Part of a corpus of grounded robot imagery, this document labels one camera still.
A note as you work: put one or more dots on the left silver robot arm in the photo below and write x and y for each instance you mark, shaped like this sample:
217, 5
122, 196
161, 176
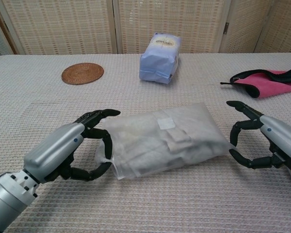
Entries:
7, 196

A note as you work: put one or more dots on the white woven tablecloth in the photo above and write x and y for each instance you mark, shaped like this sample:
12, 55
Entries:
63, 206

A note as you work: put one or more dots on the round woven rattan coaster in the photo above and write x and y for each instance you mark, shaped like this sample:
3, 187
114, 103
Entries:
82, 73

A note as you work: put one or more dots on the light blue tissue pack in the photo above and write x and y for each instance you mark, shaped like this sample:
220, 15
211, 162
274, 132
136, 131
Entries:
160, 60

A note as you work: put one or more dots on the white clothes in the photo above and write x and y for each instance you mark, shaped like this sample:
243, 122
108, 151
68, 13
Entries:
148, 145

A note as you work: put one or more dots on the pink black fabric pouch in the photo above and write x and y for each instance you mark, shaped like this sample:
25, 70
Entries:
269, 83

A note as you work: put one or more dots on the woven folding screen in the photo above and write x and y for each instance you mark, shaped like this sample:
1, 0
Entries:
160, 24

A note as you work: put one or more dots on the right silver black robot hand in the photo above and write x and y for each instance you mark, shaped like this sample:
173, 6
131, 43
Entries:
274, 136

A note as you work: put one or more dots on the translucent frosted plastic bag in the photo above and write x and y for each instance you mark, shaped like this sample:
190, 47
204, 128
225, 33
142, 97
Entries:
145, 165

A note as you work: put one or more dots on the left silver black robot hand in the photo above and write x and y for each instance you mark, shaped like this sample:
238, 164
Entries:
55, 148

